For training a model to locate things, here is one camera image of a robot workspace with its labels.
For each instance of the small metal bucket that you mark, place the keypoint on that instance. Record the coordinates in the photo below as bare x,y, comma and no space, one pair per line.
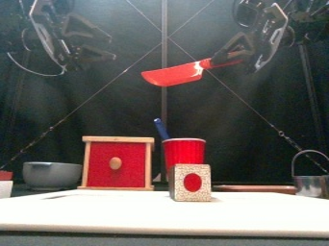
311,187

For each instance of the grey vertical frame pole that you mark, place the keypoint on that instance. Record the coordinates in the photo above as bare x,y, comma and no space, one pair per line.
165,102

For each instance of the grey bowl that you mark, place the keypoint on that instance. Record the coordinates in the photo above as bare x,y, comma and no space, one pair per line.
52,176

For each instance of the red toy knife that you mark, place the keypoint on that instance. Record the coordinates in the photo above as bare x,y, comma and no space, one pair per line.
176,75

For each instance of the toy sushi roll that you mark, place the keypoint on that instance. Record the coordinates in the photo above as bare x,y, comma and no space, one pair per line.
192,182

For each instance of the wooden box with red drawer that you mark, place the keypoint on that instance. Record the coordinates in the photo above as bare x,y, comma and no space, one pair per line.
116,163

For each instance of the brown wooden tray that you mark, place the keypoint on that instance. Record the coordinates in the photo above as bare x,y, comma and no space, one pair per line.
258,189

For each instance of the white cutting board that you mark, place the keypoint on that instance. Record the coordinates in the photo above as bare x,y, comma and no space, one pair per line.
163,214

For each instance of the red plastic cup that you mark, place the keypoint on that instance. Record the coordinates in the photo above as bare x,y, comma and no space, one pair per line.
184,152

